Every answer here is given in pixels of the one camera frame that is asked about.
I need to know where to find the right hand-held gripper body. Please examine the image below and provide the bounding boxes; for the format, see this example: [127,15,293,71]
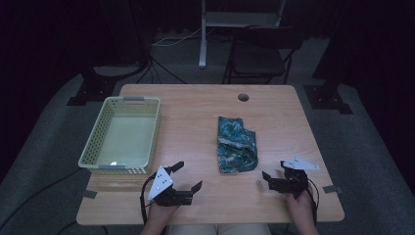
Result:
[269,156,321,199]

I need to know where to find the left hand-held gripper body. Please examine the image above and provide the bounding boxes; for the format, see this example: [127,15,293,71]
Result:
[147,165,194,208]

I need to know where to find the teal patterned cloth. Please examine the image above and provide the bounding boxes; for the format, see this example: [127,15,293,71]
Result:
[216,116,259,174]

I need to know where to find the light green plastic basket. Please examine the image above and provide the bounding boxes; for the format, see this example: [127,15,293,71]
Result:
[77,95,161,175]

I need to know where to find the person's left hand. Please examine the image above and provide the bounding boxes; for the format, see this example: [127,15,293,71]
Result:
[146,204,179,226]

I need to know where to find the person's right hand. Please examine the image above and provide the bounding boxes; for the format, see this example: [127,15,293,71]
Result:
[287,190,315,224]

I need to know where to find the black stand base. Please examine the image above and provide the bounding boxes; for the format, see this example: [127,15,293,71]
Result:
[302,83,354,116]
[67,64,145,107]

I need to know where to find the black folding chair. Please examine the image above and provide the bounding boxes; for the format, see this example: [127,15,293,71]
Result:
[222,26,305,86]

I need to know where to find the white metal stand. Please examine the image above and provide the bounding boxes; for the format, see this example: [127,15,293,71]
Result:
[198,0,286,70]

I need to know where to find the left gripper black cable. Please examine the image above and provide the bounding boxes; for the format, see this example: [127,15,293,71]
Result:
[139,171,159,226]

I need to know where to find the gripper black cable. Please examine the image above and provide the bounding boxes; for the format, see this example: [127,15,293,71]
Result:
[305,178,320,227]
[139,171,159,226]

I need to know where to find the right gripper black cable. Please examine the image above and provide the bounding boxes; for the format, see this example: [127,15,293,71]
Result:
[305,178,320,227]

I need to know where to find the white floor cable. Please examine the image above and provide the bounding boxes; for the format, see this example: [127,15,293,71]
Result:
[151,26,213,47]

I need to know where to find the long black floor cable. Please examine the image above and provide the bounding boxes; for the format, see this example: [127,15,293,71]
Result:
[0,167,82,229]

